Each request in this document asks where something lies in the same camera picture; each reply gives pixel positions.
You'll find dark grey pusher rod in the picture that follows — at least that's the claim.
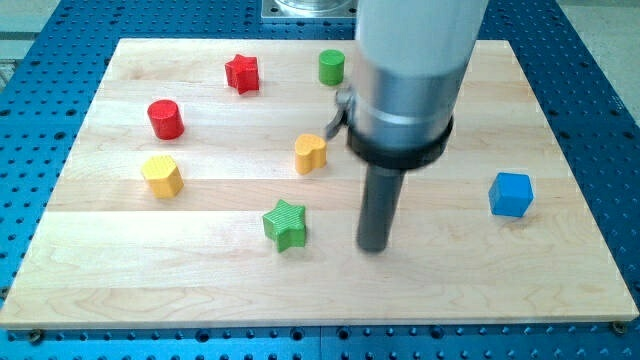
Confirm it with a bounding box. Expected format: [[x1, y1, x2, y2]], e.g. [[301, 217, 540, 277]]
[[356, 164, 405, 253]]

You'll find light wooden board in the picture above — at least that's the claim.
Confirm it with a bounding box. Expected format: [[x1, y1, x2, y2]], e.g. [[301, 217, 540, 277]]
[[1, 38, 638, 329]]

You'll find green wooden cylinder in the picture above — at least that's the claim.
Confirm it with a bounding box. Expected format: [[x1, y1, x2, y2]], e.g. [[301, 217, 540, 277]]
[[318, 49, 345, 86]]

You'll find green wooden star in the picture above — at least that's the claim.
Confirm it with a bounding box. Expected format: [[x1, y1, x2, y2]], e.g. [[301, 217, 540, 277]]
[[262, 199, 306, 253]]

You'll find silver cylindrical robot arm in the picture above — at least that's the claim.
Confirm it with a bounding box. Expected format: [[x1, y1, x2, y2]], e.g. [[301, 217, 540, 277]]
[[326, 0, 488, 174]]

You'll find yellow wooden heart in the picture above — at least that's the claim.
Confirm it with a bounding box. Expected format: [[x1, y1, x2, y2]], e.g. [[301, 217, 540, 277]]
[[294, 134, 327, 175]]

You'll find yellow wooden hexagon block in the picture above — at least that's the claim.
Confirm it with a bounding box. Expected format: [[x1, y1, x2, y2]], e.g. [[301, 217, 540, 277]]
[[141, 155, 184, 199]]

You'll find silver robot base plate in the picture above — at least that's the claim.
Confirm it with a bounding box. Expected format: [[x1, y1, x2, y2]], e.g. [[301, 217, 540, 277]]
[[261, 0, 358, 20]]

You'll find blue wooden cube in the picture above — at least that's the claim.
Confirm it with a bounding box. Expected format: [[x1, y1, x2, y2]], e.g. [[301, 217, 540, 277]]
[[488, 172, 534, 218]]

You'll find red wooden star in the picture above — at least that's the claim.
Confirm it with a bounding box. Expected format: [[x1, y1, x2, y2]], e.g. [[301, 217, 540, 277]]
[[224, 54, 260, 94]]

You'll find red wooden cylinder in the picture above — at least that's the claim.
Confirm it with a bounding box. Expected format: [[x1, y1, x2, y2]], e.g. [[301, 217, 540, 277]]
[[147, 99, 185, 140]]

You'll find blue perforated metal table plate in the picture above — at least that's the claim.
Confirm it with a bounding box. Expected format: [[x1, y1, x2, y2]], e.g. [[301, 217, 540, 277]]
[[1, 0, 639, 360]]

